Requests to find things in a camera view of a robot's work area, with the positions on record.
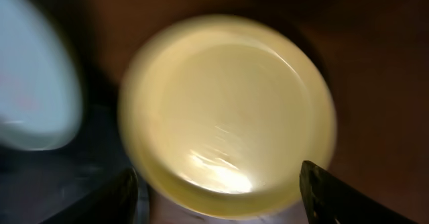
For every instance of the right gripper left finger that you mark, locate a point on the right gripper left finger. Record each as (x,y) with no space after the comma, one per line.
(113,203)

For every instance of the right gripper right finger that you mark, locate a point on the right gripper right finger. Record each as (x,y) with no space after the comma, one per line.
(329,200)

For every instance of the light blue plate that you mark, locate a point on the light blue plate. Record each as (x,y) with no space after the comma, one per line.
(41,92)

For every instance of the yellow plate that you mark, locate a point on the yellow plate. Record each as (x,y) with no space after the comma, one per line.
(218,113)

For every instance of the round black tray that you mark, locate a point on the round black tray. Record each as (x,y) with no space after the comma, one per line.
(37,185)

